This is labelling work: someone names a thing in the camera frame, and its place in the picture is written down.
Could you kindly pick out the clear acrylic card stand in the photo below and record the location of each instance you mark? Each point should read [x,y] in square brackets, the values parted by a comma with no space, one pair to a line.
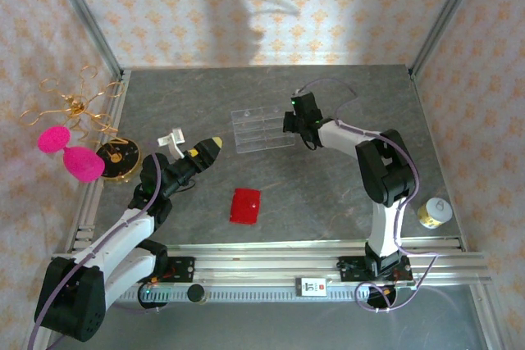
[262,133]

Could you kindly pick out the red card holder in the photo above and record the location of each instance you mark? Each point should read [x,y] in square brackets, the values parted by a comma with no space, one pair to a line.
[245,206]

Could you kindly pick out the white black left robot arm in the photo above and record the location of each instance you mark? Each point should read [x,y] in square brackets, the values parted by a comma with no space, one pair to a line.
[123,235]

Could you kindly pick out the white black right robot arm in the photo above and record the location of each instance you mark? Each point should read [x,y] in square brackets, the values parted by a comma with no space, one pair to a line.
[340,137]

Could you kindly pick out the black round knob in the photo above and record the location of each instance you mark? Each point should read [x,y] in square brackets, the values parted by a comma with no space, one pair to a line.
[196,292]

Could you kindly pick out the white red label tag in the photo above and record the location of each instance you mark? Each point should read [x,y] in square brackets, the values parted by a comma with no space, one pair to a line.
[311,287]

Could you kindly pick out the yellow white tin can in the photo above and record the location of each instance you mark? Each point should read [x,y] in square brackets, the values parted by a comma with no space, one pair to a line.
[435,212]

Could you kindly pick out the aluminium side rail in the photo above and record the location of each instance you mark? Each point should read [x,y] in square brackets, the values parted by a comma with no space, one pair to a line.
[90,206]

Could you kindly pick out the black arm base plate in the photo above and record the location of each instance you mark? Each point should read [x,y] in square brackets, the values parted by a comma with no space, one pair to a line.
[348,270]
[182,270]

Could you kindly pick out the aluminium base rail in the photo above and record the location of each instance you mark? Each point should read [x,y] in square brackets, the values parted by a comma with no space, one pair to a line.
[266,260]

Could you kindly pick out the aluminium frame post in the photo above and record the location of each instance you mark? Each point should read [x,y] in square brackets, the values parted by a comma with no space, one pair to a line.
[84,12]
[448,10]

